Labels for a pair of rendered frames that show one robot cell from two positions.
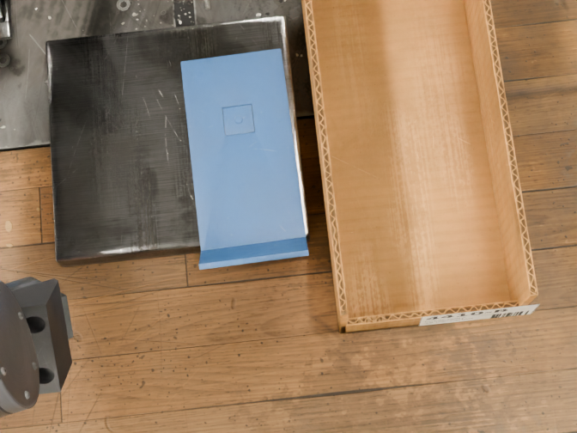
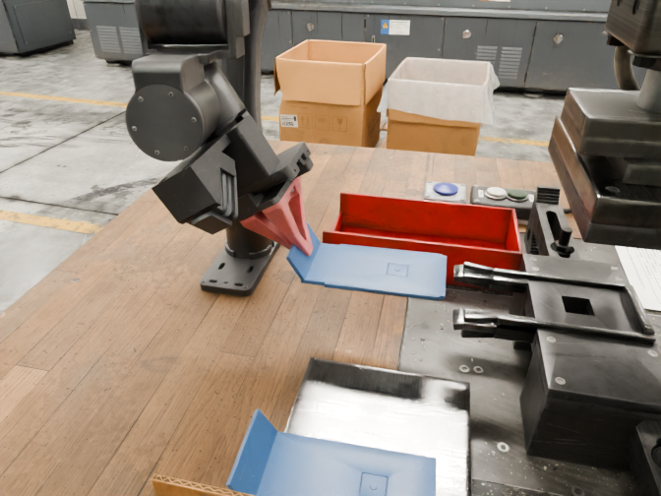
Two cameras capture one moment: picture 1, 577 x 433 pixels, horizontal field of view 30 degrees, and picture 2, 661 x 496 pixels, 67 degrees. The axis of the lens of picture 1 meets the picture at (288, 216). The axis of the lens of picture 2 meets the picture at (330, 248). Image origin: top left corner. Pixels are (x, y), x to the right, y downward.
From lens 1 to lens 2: 0.47 m
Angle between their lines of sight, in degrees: 61
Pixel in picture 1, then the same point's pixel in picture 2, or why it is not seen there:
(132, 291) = (277, 401)
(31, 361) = (159, 150)
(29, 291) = (212, 182)
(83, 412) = (218, 361)
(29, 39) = (479, 386)
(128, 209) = (329, 400)
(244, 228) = (279, 464)
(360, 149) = not seen: outside the picture
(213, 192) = (319, 451)
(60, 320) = (193, 200)
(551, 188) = not seen: outside the picture
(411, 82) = not seen: outside the picture
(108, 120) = (398, 403)
